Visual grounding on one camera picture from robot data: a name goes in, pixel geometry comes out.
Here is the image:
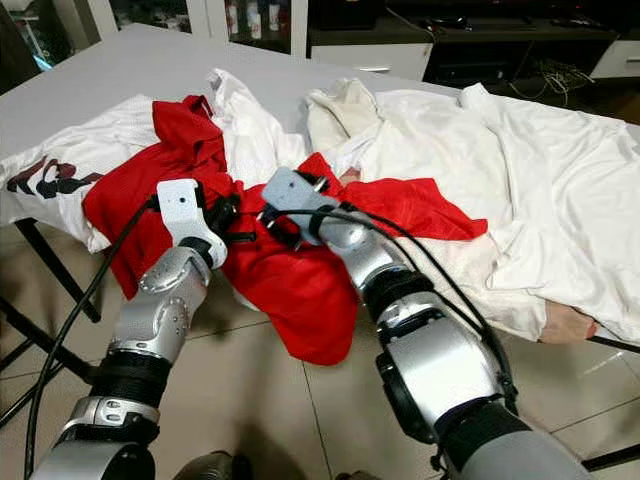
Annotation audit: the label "red polo shirt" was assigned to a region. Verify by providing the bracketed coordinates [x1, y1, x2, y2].
[220, 153, 489, 366]

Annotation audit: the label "crumpled red shirt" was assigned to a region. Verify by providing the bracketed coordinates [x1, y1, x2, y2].
[82, 95, 229, 301]

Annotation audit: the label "cream crumpled garment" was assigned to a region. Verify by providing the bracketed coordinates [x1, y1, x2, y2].
[305, 78, 381, 156]

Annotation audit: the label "white T-shirt red black print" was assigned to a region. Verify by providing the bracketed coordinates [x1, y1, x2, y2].
[5, 95, 161, 253]

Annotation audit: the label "white table black legs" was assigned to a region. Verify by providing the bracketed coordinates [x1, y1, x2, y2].
[0, 25, 640, 471]

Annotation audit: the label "wide white drawer front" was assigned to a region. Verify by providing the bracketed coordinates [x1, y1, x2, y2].
[310, 42, 436, 81]

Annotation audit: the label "white glass door cabinet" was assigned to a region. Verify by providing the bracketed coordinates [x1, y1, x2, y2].
[105, 0, 311, 56]

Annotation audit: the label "black speaker box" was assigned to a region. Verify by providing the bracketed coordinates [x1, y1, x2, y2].
[308, 0, 381, 31]

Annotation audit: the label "dark left robot foot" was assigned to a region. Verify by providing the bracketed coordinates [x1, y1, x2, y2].
[175, 450, 241, 480]

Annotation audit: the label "grey curtain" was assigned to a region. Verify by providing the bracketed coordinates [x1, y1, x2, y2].
[0, 0, 51, 96]

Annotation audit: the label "large white garment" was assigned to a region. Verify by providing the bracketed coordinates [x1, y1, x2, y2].
[345, 82, 640, 343]

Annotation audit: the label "beige pink printed garment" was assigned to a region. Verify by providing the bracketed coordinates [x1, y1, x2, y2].
[545, 303, 601, 346]

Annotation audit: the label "small white drawer front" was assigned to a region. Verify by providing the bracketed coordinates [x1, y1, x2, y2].
[590, 38, 640, 79]

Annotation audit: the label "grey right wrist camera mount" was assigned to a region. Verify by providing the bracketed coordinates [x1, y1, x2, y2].
[260, 167, 336, 231]

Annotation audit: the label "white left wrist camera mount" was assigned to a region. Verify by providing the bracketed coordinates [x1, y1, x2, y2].
[157, 178, 226, 266]

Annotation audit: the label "tangled white cables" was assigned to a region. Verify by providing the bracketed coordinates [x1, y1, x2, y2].
[525, 58, 591, 101]

